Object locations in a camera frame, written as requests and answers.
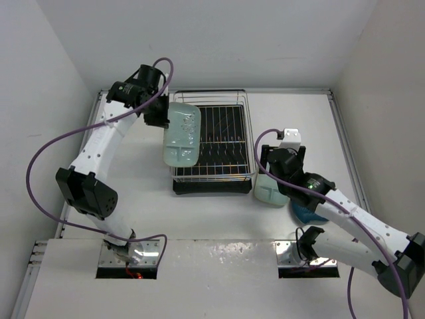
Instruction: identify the light green divided plate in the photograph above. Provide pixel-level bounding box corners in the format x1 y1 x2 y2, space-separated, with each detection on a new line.
254 169 290 207
163 102 202 167

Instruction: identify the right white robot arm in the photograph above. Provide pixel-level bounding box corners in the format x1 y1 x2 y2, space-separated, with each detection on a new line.
260 145 424 298

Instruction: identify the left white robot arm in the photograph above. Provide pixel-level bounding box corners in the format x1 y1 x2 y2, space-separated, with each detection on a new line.
55 64 169 262

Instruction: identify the black drip tray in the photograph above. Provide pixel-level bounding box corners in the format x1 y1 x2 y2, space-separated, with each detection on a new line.
172 104 252 195

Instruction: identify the dark blue shell plate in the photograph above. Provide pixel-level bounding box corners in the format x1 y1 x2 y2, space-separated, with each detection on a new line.
291 201 328 225

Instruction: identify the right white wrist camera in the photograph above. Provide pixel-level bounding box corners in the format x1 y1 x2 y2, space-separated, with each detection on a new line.
277 128 301 152

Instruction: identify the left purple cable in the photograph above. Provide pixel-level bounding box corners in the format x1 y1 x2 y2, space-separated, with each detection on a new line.
25 57 174 266

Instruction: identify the purple cable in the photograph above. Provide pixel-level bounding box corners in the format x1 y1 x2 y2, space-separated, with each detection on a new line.
25 57 174 266
254 128 411 319

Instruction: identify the back aluminium table rail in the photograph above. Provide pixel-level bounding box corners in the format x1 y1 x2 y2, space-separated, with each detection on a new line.
169 88 332 95

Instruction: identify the aluminium table rail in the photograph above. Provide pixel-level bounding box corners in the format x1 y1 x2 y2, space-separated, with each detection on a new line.
169 88 332 95
9 88 104 319
327 90 372 213

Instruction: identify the wire dish rack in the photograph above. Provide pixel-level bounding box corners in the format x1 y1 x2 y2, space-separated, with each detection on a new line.
171 89 256 182

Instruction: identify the right aluminium table rail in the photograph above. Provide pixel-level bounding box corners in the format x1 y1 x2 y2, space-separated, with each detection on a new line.
327 90 372 213

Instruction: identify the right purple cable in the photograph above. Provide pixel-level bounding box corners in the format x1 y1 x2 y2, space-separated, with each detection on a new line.
254 128 411 319

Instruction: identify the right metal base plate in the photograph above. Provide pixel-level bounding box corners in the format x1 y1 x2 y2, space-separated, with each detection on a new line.
274 240 337 270

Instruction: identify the metal base plate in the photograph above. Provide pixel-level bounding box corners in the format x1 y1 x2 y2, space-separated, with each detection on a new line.
274 240 337 270
98 240 160 268

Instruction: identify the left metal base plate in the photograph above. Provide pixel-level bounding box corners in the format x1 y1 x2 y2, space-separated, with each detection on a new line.
98 240 160 268

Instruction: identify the left aluminium table rail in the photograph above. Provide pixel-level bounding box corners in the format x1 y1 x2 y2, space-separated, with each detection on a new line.
9 88 104 319

